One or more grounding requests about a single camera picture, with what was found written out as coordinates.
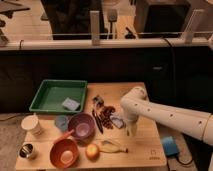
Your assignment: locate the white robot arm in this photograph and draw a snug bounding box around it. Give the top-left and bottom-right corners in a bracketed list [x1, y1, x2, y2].
[120, 86, 213, 146]

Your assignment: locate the orange spatula handle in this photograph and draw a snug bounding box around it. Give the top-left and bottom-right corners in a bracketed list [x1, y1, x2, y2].
[53, 129, 74, 144]

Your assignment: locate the banana peel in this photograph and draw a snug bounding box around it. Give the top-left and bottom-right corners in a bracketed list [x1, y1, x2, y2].
[99, 140, 128, 153]

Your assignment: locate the red orange bowl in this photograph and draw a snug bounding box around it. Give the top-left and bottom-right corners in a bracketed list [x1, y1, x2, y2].
[50, 139, 79, 169]

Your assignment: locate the blue box on floor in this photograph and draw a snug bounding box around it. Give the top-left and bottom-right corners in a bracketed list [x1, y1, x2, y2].
[161, 136, 179, 157]

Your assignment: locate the small metal cup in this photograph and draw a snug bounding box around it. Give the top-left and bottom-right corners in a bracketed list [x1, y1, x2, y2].
[19, 144, 37, 160]

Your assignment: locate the blue grey towel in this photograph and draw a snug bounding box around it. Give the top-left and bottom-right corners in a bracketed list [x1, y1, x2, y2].
[110, 115, 124, 129]

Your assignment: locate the purple plastic bowl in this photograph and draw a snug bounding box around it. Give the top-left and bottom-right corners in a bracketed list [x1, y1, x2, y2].
[68, 113, 95, 140]

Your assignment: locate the blue sponge in tray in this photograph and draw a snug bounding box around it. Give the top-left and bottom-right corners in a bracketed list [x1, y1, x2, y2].
[62, 98, 80, 111]

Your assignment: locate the white paper cup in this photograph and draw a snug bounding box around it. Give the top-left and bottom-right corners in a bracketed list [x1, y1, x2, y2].
[21, 114, 42, 136]

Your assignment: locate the red yellow apple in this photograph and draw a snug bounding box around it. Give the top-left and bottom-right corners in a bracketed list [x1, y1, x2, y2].
[85, 144, 100, 159]

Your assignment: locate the small blue cup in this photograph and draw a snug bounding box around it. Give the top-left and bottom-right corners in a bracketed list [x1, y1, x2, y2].
[54, 115, 69, 132]

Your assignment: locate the black spoon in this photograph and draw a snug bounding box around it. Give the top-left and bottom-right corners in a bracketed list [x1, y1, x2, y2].
[92, 109, 103, 134]

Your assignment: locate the brown dried chili cluster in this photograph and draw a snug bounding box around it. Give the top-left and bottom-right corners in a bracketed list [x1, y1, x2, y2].
[100, 106, 115, 129]

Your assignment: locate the green plastic tray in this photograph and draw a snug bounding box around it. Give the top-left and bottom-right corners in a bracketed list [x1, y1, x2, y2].
[29, 79, 87, 114]

